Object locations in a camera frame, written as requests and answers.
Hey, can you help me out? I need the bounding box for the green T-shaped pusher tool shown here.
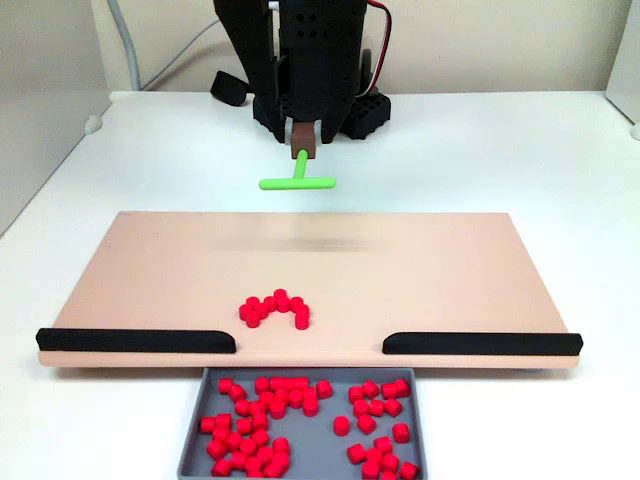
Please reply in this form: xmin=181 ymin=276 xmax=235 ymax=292
xmin=258 ymin=122 xmax=337 ymax=192

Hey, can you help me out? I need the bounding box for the black table clamp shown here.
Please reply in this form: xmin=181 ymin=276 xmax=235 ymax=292
xmin=209 ymin=69 xmax=251 ymax=108

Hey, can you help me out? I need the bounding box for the pink flat board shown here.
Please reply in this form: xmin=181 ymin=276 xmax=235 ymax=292
xmin=37 ymin=211 xmax=584 ymax=372

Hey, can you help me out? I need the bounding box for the black foam edge strip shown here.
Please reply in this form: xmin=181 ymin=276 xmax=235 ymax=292
xmin=35 ymin=327 xmax=237 ymax=355
xmin=382 ymin=331 xmax=584 ymax=357

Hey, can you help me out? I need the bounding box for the grey plastic tray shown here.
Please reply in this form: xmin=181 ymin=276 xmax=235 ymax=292
xmin=176 ymin=367 xmax=430 ymax=480

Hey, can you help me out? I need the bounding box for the red white black servo cable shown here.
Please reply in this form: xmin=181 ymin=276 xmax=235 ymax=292
xmin=358 ymin=0 xmax=394 ymax=99

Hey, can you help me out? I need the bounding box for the thin white cable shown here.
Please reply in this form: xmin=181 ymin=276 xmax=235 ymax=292
xmin=141 ymin=18 xmax=224 ymax=92

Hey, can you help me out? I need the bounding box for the grey corrugated hose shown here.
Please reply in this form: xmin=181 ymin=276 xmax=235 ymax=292
xmin=106 ymin=0 xmax=142 ymax=92

